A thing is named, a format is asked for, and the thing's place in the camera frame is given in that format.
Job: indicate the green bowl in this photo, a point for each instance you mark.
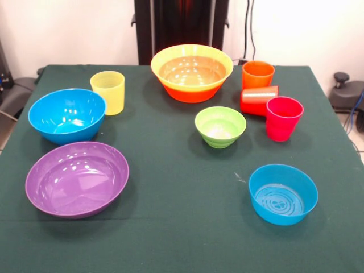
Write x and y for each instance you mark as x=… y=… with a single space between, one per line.
x=220 y=128

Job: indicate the grey machine base with knob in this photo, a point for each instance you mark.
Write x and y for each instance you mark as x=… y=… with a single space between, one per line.
x=347 y=96

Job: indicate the deep blue bowl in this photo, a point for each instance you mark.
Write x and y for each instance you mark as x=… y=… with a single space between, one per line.
x=65 y=113

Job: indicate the wide orange-red bowl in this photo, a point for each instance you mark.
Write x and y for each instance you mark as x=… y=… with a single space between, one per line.
x=190 y=72

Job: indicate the grey floor equipment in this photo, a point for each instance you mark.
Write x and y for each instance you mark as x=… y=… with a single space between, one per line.
x=17 y=94

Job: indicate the pink cup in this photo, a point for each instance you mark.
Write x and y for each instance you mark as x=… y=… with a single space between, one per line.
x=283 y=125

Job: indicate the light orange bowl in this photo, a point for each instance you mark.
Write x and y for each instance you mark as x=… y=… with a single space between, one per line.
x=192 y=49

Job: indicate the small blue ringed bowl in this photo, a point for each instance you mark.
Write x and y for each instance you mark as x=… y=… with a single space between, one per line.
x=284 y=199

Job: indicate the orange cup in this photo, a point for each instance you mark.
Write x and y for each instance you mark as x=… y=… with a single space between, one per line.
x=257 y=78

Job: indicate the purple bowl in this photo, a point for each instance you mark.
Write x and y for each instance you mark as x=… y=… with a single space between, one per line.
x=76 y=185

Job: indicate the yellow cup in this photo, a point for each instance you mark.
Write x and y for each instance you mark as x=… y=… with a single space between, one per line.
x=109 y=96

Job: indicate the red cup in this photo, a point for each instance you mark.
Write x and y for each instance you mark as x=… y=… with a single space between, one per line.
x=253 y=102

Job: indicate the black power plug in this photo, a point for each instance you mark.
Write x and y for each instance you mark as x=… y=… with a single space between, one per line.
x=242 y=61

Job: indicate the dark green tablecloth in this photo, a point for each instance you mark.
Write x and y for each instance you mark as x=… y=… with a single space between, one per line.
x=159 y=244

